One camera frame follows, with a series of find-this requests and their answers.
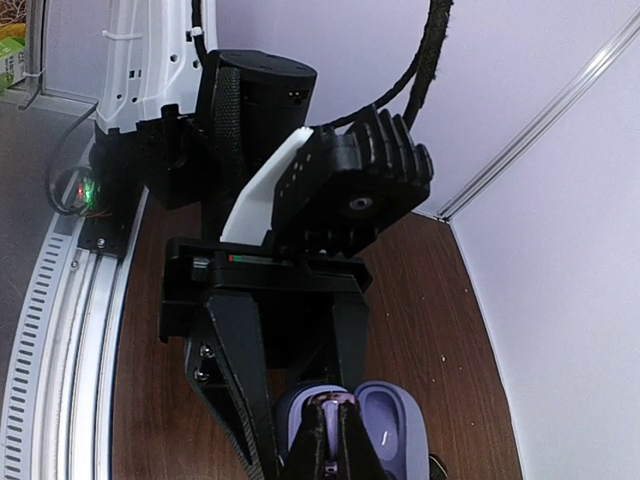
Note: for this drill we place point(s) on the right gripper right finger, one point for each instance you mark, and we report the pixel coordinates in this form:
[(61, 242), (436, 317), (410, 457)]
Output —
[(356, 456)]

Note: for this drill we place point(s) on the aluminium front rail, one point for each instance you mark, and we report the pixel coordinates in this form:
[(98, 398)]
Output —
[(58, 407)]

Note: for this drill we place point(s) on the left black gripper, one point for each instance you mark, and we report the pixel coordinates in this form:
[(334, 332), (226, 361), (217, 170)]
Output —
[(225, 358)]

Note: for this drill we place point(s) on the left aluminium post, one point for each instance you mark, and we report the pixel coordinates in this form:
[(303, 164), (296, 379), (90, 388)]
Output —
[(560, 105)]

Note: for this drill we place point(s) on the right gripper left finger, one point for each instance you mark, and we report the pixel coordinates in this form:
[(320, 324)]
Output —
[(307, 455)]

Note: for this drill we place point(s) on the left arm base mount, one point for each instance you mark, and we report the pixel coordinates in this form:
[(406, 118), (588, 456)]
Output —
[(105, 194)]

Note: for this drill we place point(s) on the purple earbud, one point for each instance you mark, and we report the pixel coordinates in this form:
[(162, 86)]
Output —
[(330, 402)]

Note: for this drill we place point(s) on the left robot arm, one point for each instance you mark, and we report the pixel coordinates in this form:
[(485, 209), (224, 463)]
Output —
[(248, 104)]

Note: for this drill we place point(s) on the purple earbud charging case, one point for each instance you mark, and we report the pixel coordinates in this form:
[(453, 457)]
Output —
[(391, 417)]

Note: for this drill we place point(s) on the green box behind rail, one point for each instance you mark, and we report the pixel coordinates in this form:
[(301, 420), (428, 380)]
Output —
[(12, 61)]

